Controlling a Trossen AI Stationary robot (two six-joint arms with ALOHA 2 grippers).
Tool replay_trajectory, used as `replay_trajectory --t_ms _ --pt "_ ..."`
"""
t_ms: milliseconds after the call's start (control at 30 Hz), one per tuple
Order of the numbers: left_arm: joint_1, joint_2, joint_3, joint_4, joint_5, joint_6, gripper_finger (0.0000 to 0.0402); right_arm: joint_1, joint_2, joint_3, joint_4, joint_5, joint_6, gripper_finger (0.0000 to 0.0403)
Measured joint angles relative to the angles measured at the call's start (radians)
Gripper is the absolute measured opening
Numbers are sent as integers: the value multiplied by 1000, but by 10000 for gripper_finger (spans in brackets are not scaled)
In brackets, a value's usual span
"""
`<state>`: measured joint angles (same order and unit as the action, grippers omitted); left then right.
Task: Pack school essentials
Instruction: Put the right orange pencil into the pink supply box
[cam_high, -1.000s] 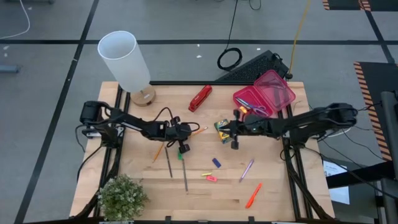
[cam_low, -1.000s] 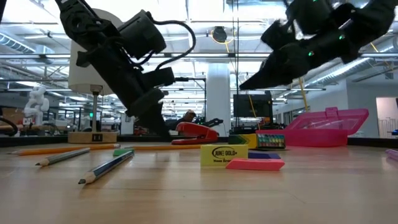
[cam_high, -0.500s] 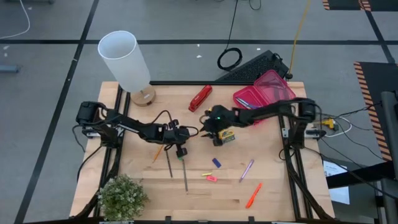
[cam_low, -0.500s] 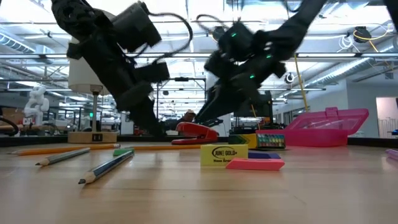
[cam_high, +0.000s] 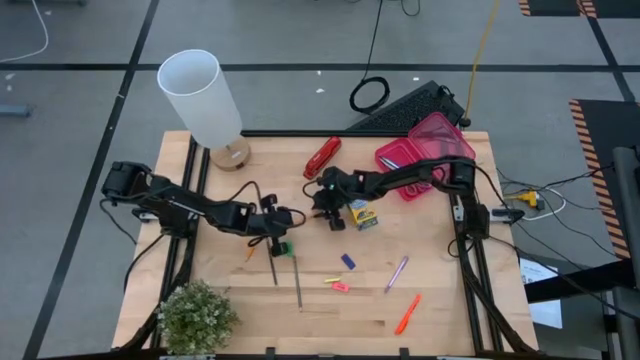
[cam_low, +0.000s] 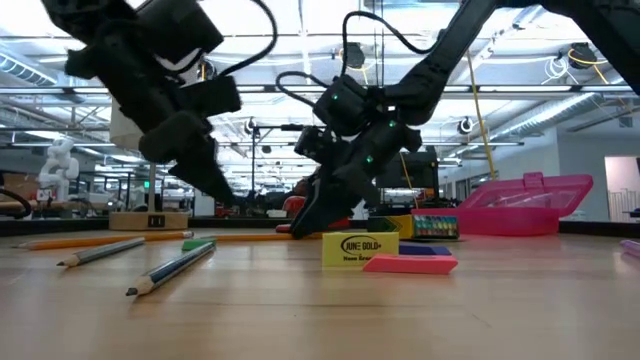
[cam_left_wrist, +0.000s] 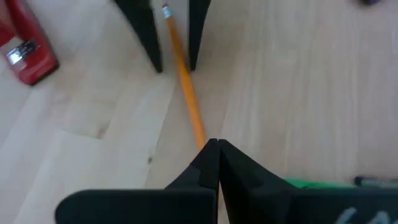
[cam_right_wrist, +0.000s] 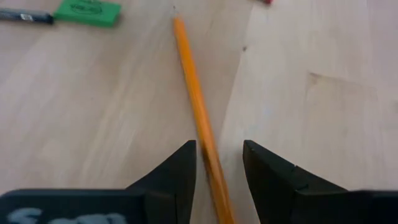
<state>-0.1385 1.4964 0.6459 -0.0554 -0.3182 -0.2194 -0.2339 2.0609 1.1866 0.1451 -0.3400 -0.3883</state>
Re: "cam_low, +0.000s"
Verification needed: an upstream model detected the yellow green crayon box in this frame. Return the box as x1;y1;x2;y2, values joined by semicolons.
367;213;460;240

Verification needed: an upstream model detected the black table frame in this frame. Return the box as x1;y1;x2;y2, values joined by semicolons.
0;215;640;237

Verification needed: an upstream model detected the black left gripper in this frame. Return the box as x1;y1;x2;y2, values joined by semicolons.
64;29;242;206

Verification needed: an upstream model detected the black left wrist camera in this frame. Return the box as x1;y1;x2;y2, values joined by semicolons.
137;0;225;66

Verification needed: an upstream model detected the yellow hanging cable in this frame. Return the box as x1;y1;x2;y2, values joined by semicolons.
464;49;497;181

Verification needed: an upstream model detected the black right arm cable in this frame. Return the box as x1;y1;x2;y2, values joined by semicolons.
275;9;437;109

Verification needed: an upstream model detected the yellow eraser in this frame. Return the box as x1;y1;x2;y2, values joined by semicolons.
321;230;400;268

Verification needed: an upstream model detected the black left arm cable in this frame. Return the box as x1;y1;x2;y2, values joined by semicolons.
199;0;279;79

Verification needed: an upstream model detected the black monitor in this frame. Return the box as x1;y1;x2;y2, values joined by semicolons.
377;149;440;190

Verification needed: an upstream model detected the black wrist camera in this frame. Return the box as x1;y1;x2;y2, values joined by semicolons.
137;0;225;66
293;124;334;160

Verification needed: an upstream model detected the orange pencil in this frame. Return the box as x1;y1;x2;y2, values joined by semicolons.
12;230;195;251

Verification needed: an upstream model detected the pink plastic pencil box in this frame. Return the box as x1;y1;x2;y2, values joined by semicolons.
410;171;595;237

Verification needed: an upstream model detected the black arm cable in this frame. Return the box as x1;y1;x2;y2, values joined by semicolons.
275;9;437;109
199;0;279;79

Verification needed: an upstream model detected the grey pencil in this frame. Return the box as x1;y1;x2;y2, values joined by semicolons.
56;236;147;268

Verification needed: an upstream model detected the pink eraser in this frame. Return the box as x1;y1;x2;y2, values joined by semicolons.
362;253;459;276

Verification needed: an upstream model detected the blue eraser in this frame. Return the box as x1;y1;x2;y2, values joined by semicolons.
398;243;453;257

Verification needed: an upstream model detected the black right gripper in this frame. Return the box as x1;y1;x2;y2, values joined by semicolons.
289;117;424;240

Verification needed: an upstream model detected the red stapler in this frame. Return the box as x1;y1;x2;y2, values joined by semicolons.
275;195;351;234

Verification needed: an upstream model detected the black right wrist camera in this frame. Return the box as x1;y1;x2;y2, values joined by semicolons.
293;124;334;160

